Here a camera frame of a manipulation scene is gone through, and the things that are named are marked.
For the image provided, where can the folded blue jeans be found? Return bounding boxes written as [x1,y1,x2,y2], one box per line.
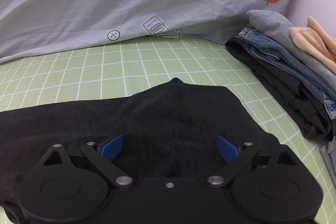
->
[239,28,336,119]

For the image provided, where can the folded peach garment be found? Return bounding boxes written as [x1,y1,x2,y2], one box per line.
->
[289,15,336,70]

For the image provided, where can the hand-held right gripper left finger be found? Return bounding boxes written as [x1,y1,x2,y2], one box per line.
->
[33,133,135,188]

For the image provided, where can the grey garment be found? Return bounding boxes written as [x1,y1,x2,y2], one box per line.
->
[320,135,336,180]

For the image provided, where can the folded black garment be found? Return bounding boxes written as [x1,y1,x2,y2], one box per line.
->
[225,38,334,139]

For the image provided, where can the folded grey sweatshirt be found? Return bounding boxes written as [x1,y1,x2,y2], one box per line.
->
[247,9,336,88]

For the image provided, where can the green checked bed sheet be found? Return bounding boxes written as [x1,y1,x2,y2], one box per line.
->
[0,36,336,224]

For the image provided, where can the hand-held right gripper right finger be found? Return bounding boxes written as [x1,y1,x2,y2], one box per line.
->
[206,135,300,188]

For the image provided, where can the black sweater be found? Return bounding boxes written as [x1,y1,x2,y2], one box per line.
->
[0,77,282,224]

